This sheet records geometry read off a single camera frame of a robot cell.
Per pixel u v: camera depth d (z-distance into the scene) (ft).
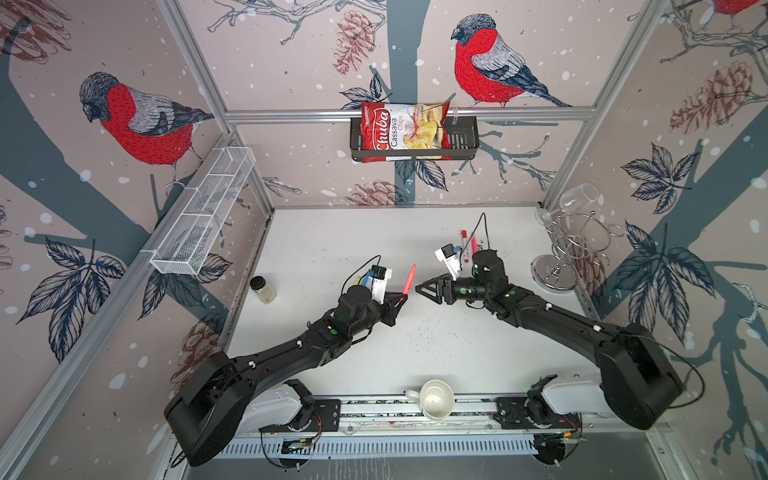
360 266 1.94
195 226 2.45
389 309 2.29
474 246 3.59
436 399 2.48
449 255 2.41
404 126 2.87
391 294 2.42
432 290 2.59
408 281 2.62
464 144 3.11
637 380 1.37
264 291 2.95
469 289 2.32
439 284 2.34
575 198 2.89
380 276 2.33
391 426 2.39
